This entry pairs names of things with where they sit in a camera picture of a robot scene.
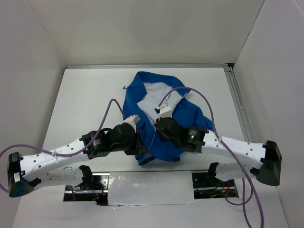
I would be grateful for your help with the white taped cover panel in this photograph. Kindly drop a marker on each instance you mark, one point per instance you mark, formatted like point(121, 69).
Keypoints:
point(150, 188)

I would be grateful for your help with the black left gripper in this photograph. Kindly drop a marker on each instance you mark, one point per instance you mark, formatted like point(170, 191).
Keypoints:
point(137, 148)

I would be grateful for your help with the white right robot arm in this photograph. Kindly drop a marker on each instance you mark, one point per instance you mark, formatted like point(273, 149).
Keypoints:
point(261, 161)

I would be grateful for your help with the blue jacket with white lining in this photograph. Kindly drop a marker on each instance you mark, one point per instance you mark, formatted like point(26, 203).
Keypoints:
point(148, 91)

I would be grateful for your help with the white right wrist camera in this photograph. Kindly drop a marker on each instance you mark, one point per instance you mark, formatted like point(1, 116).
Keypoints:
point(163, 111)

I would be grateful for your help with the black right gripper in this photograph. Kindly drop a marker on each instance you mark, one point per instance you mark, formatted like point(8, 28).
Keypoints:
point(162, 137)

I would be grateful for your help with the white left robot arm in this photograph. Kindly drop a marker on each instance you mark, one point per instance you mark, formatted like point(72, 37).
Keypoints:
point(27, 173)

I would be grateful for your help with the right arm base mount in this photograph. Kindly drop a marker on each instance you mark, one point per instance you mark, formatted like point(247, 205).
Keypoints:
point(205, 187)

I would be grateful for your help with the aluminium right side rail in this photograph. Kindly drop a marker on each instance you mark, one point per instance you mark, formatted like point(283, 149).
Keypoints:
point(239, 103)

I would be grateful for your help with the aluminium table edge rail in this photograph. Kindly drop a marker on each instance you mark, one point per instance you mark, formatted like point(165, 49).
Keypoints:
point(125, 66)

